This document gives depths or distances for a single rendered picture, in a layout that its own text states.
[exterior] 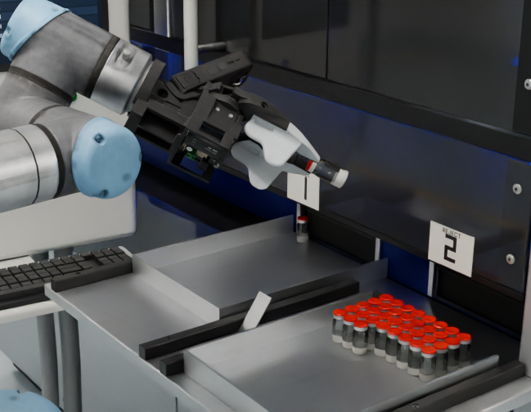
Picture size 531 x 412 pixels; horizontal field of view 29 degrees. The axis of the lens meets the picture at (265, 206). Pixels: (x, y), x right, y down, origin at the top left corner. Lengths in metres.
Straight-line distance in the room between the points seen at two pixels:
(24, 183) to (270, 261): 0.88
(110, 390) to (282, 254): 0.92
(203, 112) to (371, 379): 0.49
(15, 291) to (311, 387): 0.65
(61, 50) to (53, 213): 0.95
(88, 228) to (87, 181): 1.10
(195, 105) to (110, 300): 0.59
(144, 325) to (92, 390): 1.15
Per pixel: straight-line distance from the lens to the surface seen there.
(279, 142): 1.13
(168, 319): 1.58
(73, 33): 1.12
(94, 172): 0.98
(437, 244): 1.52
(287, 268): 1.75
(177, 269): 1.75
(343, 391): 1.39
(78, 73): 1.12
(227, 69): 1.18
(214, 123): 1.11
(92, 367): 2.66
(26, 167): 0.96
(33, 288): 1.84
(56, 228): 2.05
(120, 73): 1.11
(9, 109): 1.10
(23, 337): 3.06
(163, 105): 1.12
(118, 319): 1.59
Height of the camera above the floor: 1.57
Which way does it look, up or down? 20 degrees down
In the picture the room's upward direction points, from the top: 1 degrees clockwise
